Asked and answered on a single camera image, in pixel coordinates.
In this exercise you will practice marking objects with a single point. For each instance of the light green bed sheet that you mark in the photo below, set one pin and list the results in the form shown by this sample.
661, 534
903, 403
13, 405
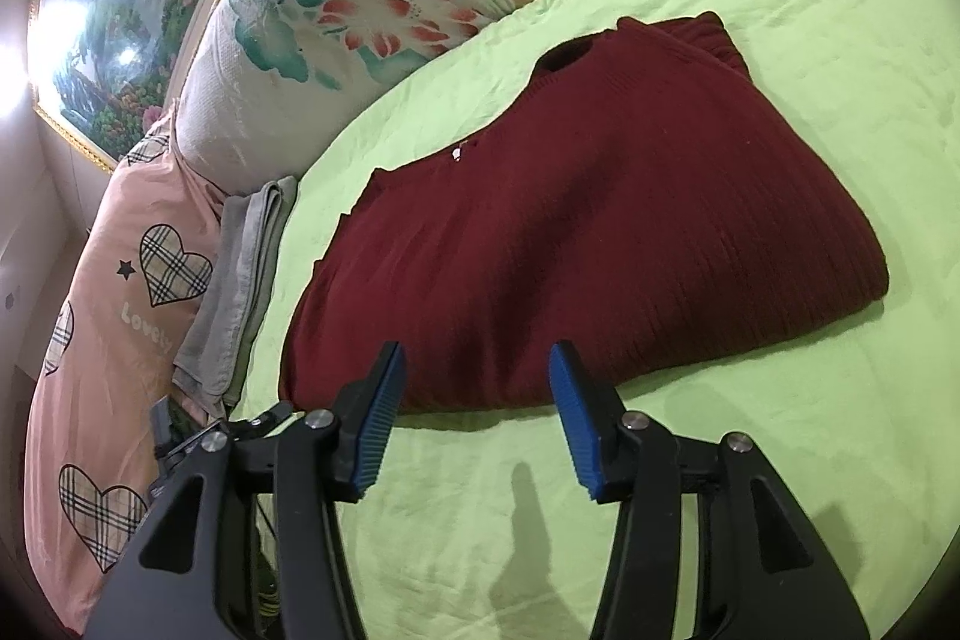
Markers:
750, 497

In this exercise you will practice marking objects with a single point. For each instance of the pink heart-print pillow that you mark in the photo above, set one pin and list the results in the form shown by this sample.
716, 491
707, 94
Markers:
112, 347

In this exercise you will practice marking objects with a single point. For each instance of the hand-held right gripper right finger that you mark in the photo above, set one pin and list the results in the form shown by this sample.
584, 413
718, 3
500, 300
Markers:
577, 422

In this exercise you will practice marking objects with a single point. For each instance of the framed landscape painting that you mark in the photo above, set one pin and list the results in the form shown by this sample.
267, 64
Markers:
150, 10

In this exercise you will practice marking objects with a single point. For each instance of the maroon hooded sweater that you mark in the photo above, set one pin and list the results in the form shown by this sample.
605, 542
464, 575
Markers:
585, 235

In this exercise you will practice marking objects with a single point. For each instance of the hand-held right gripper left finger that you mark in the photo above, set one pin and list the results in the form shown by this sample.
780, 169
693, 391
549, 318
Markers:
379, 422

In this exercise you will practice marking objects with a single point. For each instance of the grey folded cloth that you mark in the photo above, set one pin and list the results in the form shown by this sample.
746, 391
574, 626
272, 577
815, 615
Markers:
240, 280

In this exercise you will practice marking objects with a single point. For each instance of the white floral quilt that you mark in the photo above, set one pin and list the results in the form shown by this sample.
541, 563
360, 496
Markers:
375, 10

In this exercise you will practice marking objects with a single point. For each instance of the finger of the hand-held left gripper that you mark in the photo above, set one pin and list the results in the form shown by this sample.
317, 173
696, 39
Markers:
160, 422
266, 419

